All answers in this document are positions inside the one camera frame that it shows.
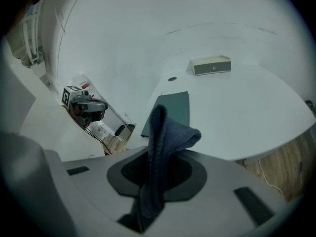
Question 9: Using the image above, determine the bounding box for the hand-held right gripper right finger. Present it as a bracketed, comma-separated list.
[164, 154, 208, 200]

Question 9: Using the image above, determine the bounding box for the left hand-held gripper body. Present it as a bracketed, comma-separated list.
[61, 84, 109, 128]

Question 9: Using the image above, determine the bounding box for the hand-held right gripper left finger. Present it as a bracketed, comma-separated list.
[107, 153, 149, 198]

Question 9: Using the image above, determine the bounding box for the dark grey notebook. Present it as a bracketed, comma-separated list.
[140, 90, 191, 138]

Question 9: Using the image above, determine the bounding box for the white water dispenser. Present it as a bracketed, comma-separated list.
[85, 81, 137, 133]

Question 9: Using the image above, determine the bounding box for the person's white shirt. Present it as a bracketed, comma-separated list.
[0, 39, 106, 162]

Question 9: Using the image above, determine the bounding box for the white trash bin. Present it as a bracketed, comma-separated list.
[114, 123, 137, 142]

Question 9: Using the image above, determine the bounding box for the white table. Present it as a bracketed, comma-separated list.
[127, 58, 316, 162]

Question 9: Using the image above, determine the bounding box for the grey and white box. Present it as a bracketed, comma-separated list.
[189, 55, 232, 77]

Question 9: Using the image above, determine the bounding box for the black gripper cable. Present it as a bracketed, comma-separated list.
[84, 126, 113, 156]

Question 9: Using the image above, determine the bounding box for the white cable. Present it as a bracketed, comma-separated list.
[257, 158, 285, 198]

